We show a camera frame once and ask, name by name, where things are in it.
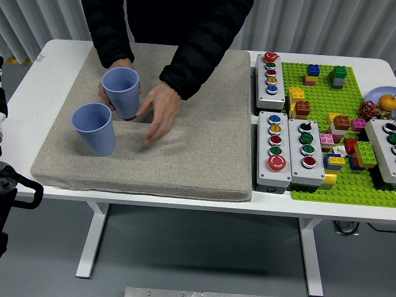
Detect person's left hand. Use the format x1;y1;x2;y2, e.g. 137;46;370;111
135;82;183;146

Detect person's right hand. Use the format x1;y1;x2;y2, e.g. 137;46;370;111
98;58;142;111

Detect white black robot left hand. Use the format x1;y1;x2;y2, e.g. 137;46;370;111
0;55;9;149

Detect blue ribbed plastic cup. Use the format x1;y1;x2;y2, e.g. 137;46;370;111
101;67;140;121
71;103;117;157

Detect grey-brown fabric mat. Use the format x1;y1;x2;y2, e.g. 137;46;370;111
30;42;252;202

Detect person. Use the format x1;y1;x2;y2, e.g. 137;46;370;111
80;0;254;101

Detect grey five-button control box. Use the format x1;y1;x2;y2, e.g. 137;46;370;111
256;110;293;195
254;51;286;113

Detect brown toy brick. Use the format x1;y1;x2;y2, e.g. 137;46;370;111
294;100;311;117

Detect white table leg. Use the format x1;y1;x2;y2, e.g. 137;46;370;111
298;218;324;297
75;202;109;279

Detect green studded baseplate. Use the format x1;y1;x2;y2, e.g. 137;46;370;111
280;61;396;208

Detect light pink toy brick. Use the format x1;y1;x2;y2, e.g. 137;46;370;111
319;133;335;148

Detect grey toy brick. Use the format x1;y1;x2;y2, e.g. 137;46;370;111
328;72;345;90

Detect orange-brown toy brick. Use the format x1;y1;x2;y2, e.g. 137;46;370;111
333;114;351;131

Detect yellow brick on blue brick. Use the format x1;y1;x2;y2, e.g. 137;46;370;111
323;153;346;171

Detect translucent yellow toy brick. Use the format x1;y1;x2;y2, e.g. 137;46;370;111
318;173;337;190

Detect red toy brick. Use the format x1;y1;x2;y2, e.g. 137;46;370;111
343;138;359;155

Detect magenta toy brick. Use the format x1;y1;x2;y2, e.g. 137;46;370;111
350;118;367;132

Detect red valve handwheel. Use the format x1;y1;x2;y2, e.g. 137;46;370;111
358;101;377;121

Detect large green toy brick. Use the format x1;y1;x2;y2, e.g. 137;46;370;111
354;140;377;168

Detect light blue plate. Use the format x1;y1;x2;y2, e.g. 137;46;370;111
366;86;396;120

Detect grey control box black buttons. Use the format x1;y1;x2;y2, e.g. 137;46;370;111
364;119;396;185

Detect white power strip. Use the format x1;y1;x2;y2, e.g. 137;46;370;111
333;220;361;236

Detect orange fruit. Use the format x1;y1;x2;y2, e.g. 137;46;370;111
379;94;396;111

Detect grey selector switch control box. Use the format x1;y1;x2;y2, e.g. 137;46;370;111
287;118;326;187

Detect black power cable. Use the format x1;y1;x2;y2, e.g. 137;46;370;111
366;222;396;233

